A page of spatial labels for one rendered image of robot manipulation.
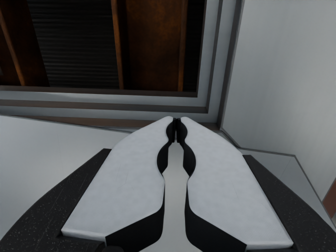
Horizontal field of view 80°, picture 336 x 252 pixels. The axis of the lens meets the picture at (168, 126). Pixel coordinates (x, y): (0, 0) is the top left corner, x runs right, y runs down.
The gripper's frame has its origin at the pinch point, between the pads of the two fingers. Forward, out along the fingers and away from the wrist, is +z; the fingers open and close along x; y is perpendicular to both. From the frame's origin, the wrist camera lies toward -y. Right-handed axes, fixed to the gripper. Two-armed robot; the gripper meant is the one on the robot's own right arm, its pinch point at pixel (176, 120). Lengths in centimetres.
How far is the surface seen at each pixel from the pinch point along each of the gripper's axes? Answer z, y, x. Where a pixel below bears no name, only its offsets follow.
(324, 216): 0.6, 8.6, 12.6
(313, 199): 0.6, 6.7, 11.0
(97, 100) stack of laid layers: 3.1, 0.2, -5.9
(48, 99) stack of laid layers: 3.0, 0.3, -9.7
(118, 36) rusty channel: 13.2, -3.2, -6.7
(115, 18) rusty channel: 13.2, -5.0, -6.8
